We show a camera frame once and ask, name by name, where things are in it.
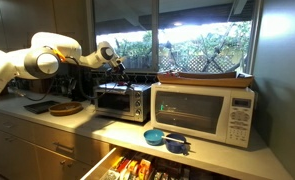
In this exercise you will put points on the silver toaster oven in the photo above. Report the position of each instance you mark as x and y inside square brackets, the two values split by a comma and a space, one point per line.
[128, 102]

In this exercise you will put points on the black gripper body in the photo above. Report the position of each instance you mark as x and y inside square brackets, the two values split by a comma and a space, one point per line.
[116, 71]

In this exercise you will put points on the black tray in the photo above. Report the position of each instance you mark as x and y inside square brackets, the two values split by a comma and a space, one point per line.
[41, 107]

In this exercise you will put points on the wooden tray on microwave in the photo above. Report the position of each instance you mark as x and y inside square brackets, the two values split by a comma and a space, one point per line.
[229, 79]

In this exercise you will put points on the light blue bowl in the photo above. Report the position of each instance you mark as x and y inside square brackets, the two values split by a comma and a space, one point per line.
[154, 137]

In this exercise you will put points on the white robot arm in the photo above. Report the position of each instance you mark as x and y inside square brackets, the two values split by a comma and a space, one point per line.
[48, 50]

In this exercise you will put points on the metal drawer handle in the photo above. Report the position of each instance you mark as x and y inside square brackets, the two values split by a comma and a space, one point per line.
[63, 147]

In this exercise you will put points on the dark blue bowl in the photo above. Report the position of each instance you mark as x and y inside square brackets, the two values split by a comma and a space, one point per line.
[175, 143]

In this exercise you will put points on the open wooden drawer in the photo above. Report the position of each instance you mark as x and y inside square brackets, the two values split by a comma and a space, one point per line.
[124, 164]

